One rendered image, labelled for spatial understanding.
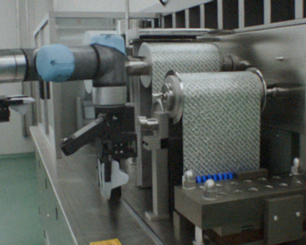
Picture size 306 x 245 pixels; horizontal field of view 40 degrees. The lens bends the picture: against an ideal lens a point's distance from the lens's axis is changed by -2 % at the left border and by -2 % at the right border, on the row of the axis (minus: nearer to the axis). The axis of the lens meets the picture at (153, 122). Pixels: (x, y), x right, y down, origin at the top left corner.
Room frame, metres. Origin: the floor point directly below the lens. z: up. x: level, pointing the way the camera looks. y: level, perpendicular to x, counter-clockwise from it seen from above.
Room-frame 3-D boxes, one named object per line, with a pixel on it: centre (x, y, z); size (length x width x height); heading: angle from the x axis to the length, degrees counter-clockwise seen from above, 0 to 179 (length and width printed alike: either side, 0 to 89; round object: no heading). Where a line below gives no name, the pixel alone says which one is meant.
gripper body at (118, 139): (0.93, 0.09, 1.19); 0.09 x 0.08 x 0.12; 109
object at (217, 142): (1.14, -0.19, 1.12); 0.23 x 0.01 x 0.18; 109
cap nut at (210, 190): (0.94, -0.13, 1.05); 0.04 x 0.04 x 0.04
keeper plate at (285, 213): (0.95, -0.31, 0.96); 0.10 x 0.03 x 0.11; 109
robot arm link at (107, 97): (0.93, 0.10, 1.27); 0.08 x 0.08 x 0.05
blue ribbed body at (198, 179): (1.11, -0.20, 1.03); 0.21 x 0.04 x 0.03; 109
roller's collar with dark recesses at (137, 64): (1.38, 0.05, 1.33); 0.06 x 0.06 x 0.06; 19
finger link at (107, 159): (0.91, 0.11, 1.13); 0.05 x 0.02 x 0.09; 19
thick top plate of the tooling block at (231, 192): (1.03, -0.27, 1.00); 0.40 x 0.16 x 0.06; 109
